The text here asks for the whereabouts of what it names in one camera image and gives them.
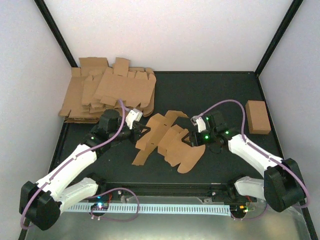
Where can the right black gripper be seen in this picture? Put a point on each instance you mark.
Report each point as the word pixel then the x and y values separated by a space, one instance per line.
pixel 195 140

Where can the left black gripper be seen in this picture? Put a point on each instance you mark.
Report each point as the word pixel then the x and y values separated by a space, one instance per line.
pixel 136 132

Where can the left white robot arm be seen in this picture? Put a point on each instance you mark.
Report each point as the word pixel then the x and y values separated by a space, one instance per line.
pixel 43 202

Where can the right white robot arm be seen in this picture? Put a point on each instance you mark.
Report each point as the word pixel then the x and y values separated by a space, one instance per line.
pixel 281 185

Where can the folded brown cardboard box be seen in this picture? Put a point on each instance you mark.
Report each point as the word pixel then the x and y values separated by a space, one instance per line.
pixel 257 116

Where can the stack of flat cardboard blanks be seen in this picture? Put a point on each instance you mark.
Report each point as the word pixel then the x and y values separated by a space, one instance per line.
pixel 96 86

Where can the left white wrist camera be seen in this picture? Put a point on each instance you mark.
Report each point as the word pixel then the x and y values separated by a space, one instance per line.
pixel 134 115

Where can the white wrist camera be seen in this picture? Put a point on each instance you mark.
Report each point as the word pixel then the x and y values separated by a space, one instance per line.
pixel 198 121
pixel 134 115

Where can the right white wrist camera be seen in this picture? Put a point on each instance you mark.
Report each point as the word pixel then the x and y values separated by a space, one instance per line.
pixel 198 121

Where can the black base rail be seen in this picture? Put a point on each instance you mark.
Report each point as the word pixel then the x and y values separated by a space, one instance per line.
pixel 218 192

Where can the light blue slotted cable duct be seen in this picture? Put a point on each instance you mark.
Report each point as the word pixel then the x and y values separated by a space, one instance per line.
pixel 146 208

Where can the metal base plate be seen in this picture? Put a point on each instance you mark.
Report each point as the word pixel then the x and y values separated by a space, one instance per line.
pixel 258 225

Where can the left black frame post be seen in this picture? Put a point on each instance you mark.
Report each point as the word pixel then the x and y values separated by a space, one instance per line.
pixel 51 23

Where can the black frame post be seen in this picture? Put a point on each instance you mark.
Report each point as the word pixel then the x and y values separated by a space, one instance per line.
pixel 283 26
pixel 51 23

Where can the right black frame post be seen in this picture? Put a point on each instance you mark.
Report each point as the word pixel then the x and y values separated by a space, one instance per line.
pixel 283 26

